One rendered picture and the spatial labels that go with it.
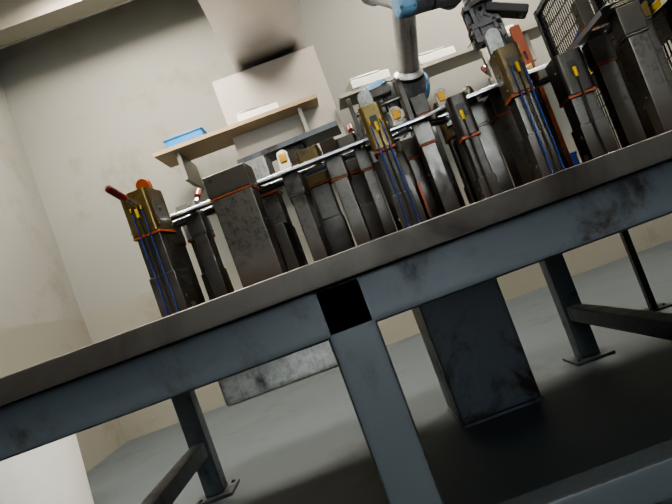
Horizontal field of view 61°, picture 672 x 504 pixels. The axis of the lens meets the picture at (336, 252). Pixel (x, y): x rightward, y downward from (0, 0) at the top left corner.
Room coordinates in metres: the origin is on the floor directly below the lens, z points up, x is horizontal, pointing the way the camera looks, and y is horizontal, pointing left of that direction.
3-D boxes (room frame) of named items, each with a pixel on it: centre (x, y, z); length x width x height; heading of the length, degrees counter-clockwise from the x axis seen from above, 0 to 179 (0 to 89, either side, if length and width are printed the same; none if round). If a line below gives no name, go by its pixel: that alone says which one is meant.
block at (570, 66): (1.36, -0.68, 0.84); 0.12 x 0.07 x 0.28; 173
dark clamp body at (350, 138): (1.84, -0.16, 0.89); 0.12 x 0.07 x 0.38; 173
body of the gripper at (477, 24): (1.53, -0.59, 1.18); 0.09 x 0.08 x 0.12; 83
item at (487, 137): (1.59, -0.51, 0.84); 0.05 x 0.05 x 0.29; 83
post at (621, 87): (1.36, -0.76, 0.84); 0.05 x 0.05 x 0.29; 83
